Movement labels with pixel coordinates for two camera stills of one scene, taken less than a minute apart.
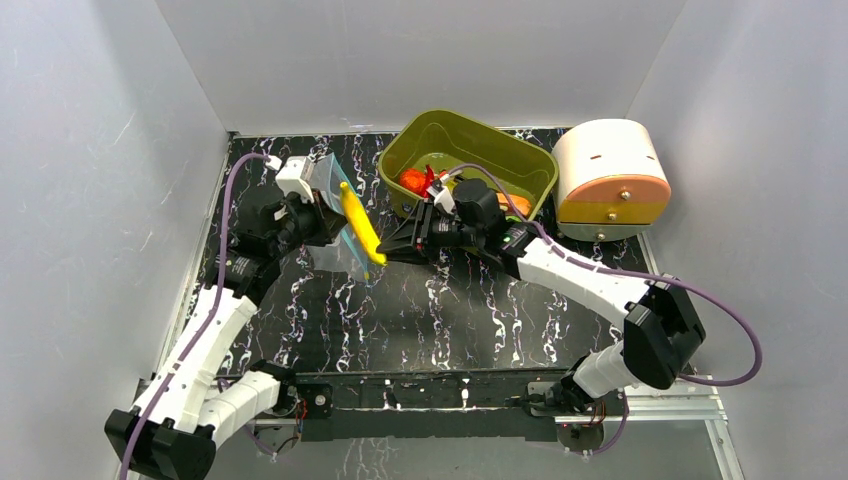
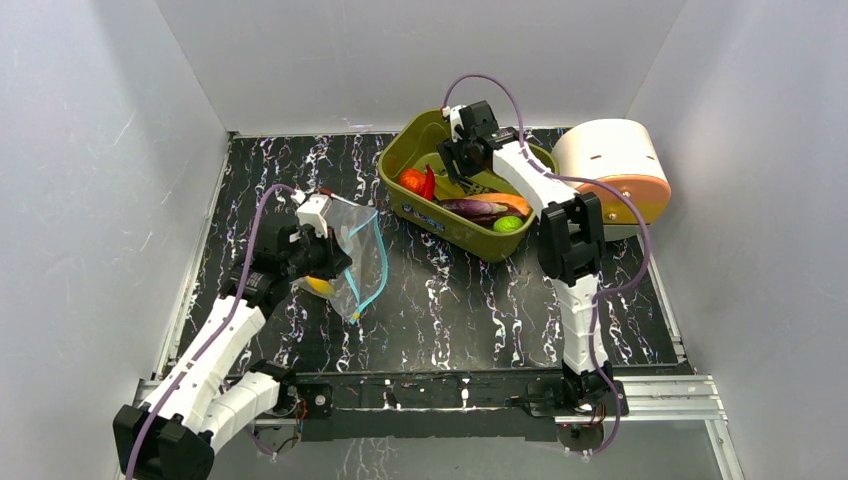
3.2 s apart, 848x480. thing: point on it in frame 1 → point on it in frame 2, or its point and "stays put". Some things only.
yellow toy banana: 361,224 → 321,286
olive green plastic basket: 455,139 stays put
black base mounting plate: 469,404 stays put
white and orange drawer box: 610,180 stays put
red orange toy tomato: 414,179 stays put
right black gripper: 420,232 → 460,158
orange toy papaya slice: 523,205 stays put
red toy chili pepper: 429,178 stays put
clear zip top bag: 341,256 → 363,280
